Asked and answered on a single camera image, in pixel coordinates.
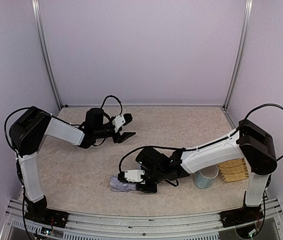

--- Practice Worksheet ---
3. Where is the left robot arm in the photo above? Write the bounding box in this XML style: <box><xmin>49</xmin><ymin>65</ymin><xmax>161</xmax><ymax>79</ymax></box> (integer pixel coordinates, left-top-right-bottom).
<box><xmin>9</xmin><ymin>106</ymin><xmax>135</xmax><ymax>228</ymax></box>

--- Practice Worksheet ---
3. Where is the right aluminium frame post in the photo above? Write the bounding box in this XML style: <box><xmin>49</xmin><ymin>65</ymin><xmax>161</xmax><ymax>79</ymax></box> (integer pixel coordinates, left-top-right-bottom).
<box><xmin>223</xmin><ymin>0</ymin><xmax>253</xmax><ymax>112</ymax></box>

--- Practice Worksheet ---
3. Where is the light blue ceramic mug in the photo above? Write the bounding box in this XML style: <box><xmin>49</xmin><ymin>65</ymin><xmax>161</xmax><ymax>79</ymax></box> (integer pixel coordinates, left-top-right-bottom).
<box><xmin>194</xmin><ymin>165</ymin><xmax>219</xmax><ymax>189</ymax></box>

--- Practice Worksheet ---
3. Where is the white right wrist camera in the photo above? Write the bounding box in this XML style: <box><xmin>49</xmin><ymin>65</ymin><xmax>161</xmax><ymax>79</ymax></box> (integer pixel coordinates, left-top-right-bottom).
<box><xmin>124</xmin><ymin>169</ymin><xmax>145</xmax><ymax>183</ymax></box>

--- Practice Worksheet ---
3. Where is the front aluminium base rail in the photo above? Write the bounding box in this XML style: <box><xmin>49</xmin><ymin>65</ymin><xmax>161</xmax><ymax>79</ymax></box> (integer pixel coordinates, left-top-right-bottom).
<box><xmin>0</xmin><ymin>197</ymin><xmax>283</xmax><ymax>240</ymax></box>

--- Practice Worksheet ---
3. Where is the aluminium frame post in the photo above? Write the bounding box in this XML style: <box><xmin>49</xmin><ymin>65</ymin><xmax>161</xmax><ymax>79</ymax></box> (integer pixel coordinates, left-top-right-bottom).
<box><xmin>223</xmin><ymin>0</ymin><xmax>253</xmax><ymax>112</ymax></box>
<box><xmin>31</xmin><ymin>0</ymin><xmax>63</xmax><ymax>111</ymax></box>

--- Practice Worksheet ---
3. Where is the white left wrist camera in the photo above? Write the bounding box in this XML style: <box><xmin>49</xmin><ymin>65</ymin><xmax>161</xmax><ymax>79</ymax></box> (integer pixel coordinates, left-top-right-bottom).
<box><xmin>112</xmin><ymin>114</ymin><xmax>126</xmax><ymax>133</ymax></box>

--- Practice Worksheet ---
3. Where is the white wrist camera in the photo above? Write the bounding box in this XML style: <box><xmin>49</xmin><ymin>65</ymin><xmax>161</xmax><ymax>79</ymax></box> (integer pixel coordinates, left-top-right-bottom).
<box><xmin>124</xmin><ymin>169</ymin><xmax>145</xmax><ymax>183</ymax></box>
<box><xmin>112</xmin><ymin>114</ymin><xmax>126</xmax><ymax>133</ymax></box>

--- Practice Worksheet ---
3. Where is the left aluminium frame post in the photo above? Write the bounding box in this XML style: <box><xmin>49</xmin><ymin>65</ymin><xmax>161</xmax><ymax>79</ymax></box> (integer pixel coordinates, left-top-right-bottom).
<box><xmin>31</xmin><ymin>0</ymin><xmax>63</xmax><ymax>111</ymax></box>

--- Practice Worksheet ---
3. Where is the woven bamboo tray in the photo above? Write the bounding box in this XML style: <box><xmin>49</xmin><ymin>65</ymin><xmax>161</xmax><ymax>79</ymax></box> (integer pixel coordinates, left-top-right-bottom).
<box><xmin>217</xmin><ymin>158</ymin><xmax>249</xmax><ymax>183</ymax></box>

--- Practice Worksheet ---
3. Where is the lavender folding umbrella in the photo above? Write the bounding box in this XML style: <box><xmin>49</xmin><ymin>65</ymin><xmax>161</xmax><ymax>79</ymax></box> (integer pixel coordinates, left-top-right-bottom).
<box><xmin>109</xmin><ymin>175</ymin><xmax>137</xmax><ymax>193</ymax></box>

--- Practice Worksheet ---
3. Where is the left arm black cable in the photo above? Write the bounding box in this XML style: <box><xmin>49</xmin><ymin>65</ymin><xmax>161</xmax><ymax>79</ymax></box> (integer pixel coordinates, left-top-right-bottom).
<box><xmin>3</xmin><ymin>94</ymin><xmax>124</xmax><ymax>240</ymax></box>

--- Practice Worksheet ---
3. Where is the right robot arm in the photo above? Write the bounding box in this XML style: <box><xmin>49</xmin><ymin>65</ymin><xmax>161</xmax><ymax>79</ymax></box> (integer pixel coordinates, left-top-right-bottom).
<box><xmin>117</xmin><ymin>119</ymin><xmax>278</xmax><ymax>228</ymax></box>

